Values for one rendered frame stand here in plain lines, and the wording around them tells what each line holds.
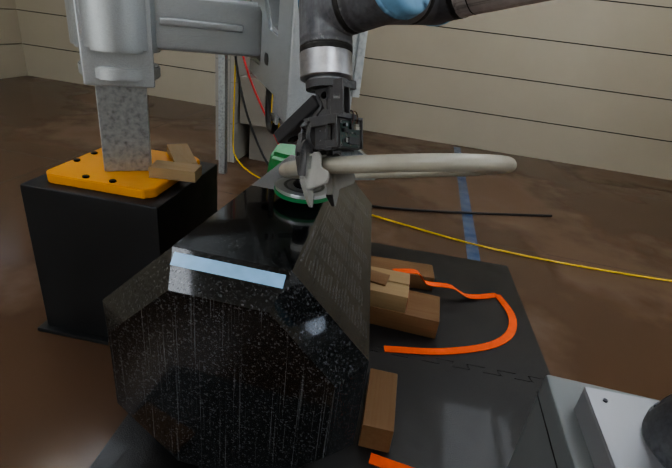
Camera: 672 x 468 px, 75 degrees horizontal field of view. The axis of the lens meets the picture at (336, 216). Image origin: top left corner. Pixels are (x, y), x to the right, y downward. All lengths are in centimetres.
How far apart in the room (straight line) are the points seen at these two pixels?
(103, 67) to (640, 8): 597
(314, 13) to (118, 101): 140
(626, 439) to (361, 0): 84
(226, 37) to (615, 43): 540
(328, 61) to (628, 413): 82
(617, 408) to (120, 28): 188
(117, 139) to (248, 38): 70
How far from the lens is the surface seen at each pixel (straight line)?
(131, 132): 209
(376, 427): 182
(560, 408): 106
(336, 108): 73
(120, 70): 198
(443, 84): 638
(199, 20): 202
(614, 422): 100
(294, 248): 132
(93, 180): 206
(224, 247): 131
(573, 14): 653
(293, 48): 140
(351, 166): 72
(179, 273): 130
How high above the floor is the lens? 152
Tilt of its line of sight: 25 degrees down
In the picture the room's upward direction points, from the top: 7 degrees clockwise
